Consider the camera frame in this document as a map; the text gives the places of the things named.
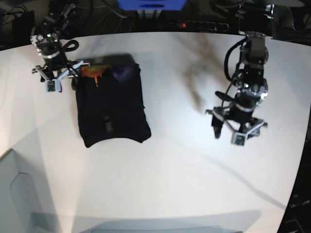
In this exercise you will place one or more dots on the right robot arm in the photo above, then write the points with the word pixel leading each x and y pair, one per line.
pixel 52 41

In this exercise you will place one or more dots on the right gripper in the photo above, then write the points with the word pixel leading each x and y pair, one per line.
pixel 60 68

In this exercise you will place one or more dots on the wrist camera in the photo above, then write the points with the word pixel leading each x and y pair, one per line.
pixel 53 85
pixel 239 139

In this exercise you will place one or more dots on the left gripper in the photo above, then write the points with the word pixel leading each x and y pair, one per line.
pixel 238 118

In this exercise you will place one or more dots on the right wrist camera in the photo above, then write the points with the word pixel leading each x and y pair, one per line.
pixel 53 85

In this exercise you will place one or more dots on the black T-shirt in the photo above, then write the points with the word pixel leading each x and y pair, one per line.
pixel 110 101

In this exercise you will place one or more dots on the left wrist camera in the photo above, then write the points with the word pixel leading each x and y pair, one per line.
pixel 239 139

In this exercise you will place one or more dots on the blue plastic box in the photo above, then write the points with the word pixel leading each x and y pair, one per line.
pixel 131 5

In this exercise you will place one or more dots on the black power strip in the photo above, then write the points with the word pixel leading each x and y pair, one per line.
pixel 200 26

